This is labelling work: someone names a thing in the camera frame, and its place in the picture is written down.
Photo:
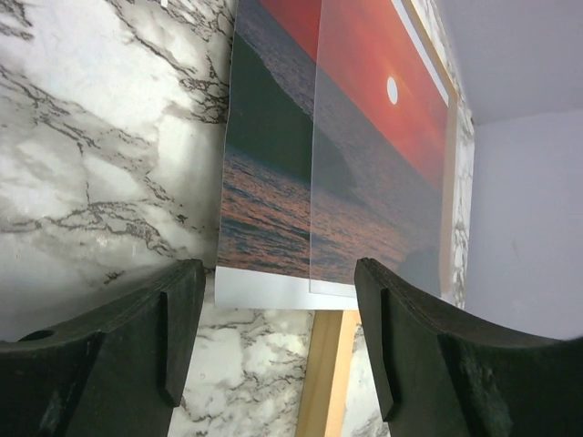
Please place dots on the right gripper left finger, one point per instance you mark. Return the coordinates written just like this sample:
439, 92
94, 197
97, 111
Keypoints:
117, 370

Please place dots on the sunset photo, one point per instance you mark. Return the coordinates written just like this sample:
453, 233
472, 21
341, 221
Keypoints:
265, 219

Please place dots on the wooden picture frame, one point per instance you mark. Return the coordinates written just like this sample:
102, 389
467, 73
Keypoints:
327, 374

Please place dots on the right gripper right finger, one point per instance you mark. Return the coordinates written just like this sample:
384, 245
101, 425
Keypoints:
441, 371

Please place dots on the clear acrylic glazing sheet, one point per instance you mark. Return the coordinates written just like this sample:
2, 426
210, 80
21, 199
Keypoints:
383, 109

